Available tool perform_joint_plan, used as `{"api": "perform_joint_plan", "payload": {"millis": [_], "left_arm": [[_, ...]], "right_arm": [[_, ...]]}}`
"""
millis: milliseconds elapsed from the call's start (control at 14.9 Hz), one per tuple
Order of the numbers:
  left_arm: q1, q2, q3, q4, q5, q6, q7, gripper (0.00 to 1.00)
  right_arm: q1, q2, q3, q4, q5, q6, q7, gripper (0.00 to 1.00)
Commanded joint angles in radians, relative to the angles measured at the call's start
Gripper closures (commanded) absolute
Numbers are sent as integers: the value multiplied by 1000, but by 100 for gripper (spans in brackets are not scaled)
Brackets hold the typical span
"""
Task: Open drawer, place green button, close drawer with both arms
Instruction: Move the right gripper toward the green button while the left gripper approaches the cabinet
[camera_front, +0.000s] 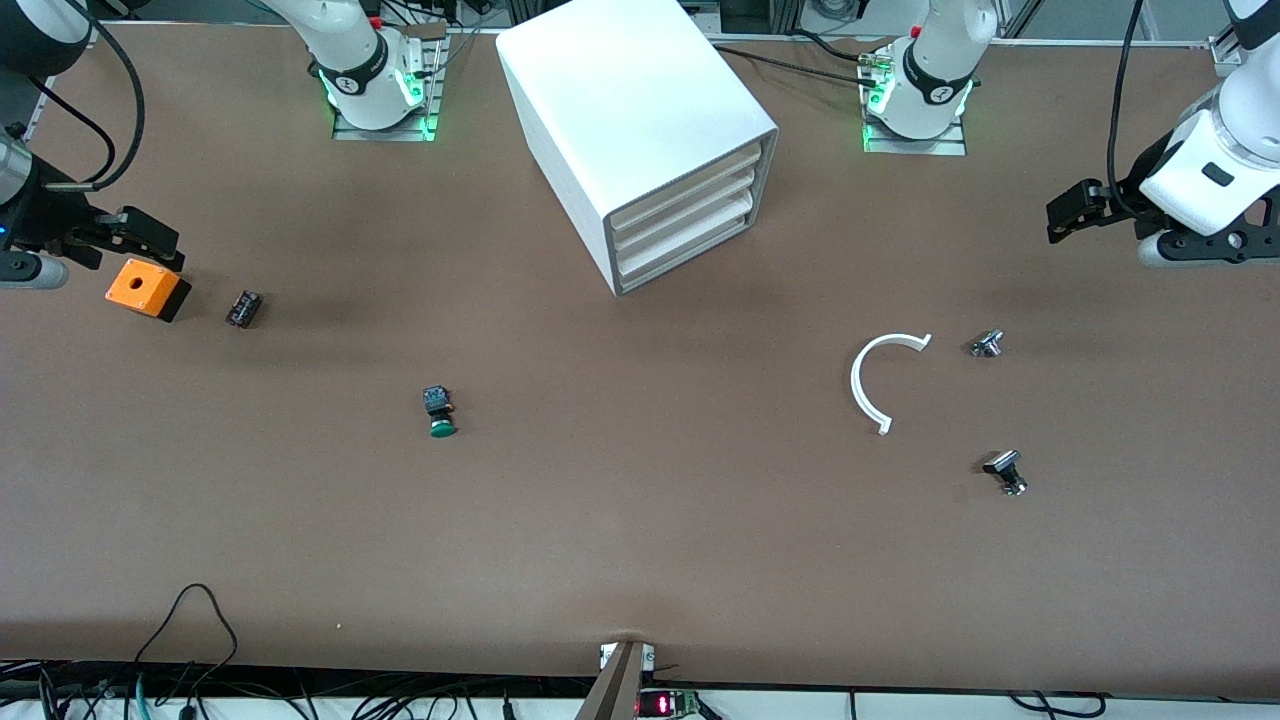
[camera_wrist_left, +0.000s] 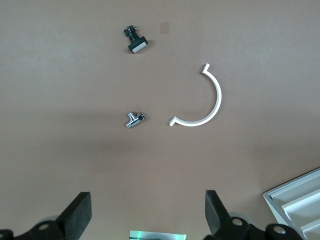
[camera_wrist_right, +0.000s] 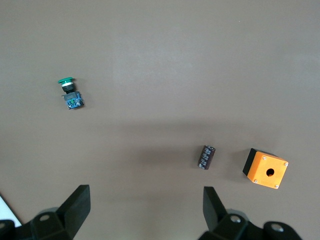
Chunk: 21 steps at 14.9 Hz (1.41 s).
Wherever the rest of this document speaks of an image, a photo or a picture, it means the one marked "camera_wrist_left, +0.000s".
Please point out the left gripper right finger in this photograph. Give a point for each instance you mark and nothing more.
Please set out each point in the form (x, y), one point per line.
(216, 215)

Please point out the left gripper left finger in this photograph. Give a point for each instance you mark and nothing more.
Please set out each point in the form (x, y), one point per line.
(77, 215)

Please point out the black button with white cap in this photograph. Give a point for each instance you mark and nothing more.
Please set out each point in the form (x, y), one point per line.
(137, 46)

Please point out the chrome valve fitting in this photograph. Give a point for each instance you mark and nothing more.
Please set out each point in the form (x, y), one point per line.
(132, 121)

